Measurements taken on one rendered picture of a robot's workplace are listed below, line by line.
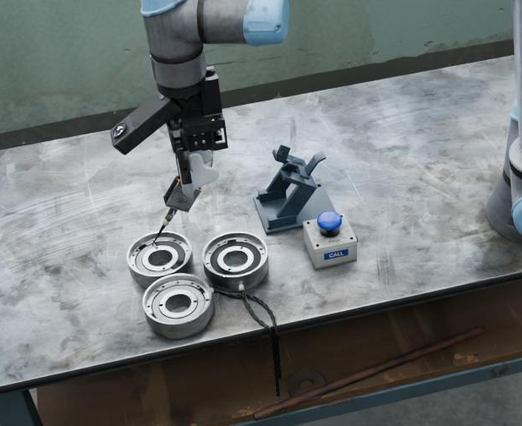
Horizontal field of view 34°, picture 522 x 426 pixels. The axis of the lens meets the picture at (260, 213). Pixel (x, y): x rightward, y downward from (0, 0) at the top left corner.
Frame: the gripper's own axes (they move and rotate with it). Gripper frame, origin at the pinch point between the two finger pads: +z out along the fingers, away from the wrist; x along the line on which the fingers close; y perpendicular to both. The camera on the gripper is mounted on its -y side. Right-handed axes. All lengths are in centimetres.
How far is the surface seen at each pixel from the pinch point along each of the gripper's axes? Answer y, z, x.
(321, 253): 18.9, 9.9, -10.7
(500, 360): 50, 39, -17
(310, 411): 14.0, 40.5, -17.3
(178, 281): -4.0, 10.1, -9.6
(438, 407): 53, 93, 12
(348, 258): 23.4, 12.1, -10.8
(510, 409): 70, 93, 7
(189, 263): -1.7, 9.7, -6.6
